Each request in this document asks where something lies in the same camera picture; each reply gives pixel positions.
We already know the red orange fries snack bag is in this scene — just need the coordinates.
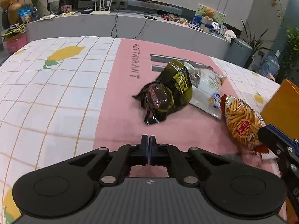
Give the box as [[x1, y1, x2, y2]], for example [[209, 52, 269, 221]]
[[221, 94, 269, 155]]

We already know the white blue snack bag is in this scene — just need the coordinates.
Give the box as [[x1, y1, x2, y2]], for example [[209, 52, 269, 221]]
[[184, 62, 226, 119]]

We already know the dark green snack bag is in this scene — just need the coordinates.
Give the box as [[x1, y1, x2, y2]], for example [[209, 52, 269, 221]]
[[133, 60, 193, 125]]

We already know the orange white cardboard box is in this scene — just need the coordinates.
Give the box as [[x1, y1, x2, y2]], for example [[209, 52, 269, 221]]
[[261, 79, 299, 139]]

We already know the blue water jug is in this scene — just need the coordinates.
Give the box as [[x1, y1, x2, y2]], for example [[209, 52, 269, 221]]
[[259, 50, 280, 76]]

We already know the pink and white tablecloth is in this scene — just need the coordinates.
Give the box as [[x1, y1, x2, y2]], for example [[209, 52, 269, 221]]
[[1, 36, 279, 223]]

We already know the grey cabinet with plants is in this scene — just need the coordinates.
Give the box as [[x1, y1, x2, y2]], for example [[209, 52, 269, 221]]
[[279, 26, 299, 82]]

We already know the grey blue trash bin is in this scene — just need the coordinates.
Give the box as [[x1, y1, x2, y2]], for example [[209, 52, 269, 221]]
[[224, 38, 252, 67]]

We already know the potted plant by bin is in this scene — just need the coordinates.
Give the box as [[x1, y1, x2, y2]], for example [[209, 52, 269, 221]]
[[242, 20, 276, 69]]

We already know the teddy bear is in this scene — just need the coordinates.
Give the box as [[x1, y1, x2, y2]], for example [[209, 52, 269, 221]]
[[202, 8, 215, 20]]

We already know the pink storage basket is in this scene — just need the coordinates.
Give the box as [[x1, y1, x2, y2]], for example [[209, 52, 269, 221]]
[[3, 33, 27, 54]]

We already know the golden vase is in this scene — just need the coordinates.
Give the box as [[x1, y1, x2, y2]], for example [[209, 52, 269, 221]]
[[7, 2, 25, 25]]

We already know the grey tv console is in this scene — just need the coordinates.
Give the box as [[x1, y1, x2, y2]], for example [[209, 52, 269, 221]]
[[26, 12, 230, 51]]

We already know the white wifi router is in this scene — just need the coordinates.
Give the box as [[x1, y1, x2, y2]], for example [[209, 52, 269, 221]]
[[91, 0, 112, 15]]

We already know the blue snack bag on console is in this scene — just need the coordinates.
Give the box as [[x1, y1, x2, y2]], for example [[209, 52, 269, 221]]
[[18, 5, 31, 23]]

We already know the dried flower bouquet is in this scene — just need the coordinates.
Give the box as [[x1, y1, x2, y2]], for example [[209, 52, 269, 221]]
[[0, 0, 14, 10]]

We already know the black power cable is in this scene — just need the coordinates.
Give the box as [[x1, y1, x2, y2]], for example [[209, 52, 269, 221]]
[[110, 10, 157, 40]]

